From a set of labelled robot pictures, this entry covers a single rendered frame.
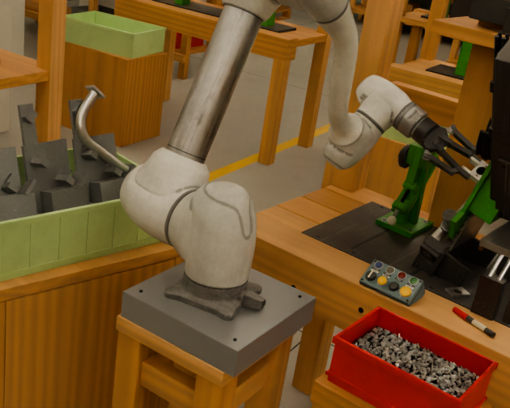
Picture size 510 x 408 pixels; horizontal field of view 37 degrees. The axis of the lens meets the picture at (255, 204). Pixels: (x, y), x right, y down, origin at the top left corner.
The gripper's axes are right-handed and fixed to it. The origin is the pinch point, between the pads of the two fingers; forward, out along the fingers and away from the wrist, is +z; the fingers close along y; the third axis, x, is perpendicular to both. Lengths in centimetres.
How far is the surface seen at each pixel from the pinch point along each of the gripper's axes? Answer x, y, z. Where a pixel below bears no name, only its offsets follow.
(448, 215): -0.2, -15.0, 2.7
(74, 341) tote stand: 10, -111, -51
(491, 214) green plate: -5.2, -8.8, 11.4
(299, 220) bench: 27, -38, -34
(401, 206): 23.5, -14.2, -12.9
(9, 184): -11, -93, -90
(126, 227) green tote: 4, -78, -62
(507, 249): -21.9, -19.4, 21.3
